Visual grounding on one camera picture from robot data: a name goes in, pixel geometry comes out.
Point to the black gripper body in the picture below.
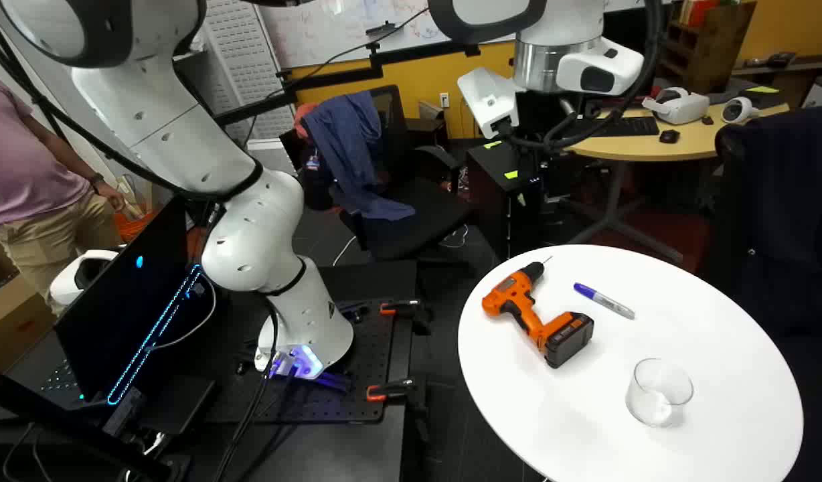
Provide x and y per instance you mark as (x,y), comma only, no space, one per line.
(540,112)

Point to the blue capped grey marker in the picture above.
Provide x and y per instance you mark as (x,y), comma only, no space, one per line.
(603,299)

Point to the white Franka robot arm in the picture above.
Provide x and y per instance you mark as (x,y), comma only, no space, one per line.
(250,222)

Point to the black perforated robot base table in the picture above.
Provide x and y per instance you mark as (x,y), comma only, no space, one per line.
(338,429)

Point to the clear plastic cup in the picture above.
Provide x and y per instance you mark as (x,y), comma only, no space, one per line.
(659,390)

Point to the black keyboard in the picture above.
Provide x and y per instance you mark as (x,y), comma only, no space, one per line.
(626,125)

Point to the curved wooden desk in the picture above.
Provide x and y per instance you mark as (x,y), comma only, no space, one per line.
(659,141)

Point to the black computer mouse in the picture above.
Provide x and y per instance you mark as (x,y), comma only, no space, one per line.
(669,133)

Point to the white VR headset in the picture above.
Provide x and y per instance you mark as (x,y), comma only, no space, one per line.
(679,105)

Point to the black office chair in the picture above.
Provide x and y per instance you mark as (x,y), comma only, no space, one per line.
(420,215)

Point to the brown wooden shelf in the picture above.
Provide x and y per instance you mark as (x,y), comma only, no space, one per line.
(706,41)

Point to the blue jacket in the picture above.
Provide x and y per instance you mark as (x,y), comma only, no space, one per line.
(353,148)

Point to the white handheld controller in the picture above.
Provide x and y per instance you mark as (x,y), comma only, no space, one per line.
(737,107)

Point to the whiteboard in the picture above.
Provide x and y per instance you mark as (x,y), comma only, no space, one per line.
(357,28)

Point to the black clamp with orange tips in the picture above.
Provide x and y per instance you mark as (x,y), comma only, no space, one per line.
(392,388)
(406,307)

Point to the dark fabric office chair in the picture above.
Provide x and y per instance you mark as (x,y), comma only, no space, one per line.
(776,230)

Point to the white perforated panel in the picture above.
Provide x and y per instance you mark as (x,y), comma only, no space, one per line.
(250,53)

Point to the black computer tower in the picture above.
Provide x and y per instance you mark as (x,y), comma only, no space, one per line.
(125,310)

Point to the white rounded device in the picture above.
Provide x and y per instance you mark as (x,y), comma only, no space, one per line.
(76,275)

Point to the person in pink shirt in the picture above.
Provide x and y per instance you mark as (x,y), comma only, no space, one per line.
(26,168)

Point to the brown cardboard box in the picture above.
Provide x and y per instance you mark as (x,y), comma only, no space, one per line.
(13,310)

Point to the black camera stand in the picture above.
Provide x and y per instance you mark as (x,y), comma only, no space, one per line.
(45,411)

